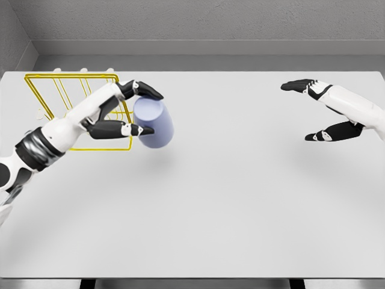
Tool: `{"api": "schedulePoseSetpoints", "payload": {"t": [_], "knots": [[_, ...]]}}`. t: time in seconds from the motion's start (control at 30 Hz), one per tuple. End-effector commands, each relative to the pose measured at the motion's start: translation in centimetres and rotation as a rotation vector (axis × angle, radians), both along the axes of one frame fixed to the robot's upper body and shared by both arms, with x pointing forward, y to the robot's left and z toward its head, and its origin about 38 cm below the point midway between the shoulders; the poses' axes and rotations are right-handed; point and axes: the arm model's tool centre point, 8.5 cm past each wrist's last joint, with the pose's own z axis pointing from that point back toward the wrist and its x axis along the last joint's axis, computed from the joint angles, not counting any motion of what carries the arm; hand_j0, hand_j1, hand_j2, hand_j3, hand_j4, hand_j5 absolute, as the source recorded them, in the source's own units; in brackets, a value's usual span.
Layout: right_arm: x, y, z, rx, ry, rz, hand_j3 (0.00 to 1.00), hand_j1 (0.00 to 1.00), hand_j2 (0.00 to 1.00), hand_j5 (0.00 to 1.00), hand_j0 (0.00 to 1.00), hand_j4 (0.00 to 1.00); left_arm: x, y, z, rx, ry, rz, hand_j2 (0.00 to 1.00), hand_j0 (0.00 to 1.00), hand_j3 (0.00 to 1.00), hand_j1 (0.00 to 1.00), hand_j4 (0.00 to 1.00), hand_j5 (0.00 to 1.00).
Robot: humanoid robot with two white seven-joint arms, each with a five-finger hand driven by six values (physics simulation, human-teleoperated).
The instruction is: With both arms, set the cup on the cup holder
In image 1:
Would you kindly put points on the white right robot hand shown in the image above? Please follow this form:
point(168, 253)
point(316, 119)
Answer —
point(340, 99)

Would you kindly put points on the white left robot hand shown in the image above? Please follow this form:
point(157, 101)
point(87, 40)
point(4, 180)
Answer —
point(99, 97)

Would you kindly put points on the lavender plastic cup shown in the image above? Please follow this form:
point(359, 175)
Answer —
point(155, 123)

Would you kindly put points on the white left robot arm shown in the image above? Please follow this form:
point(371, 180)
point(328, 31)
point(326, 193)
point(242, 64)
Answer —
point(33, 149)

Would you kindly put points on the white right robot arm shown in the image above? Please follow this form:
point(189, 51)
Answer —
point(379, 120)

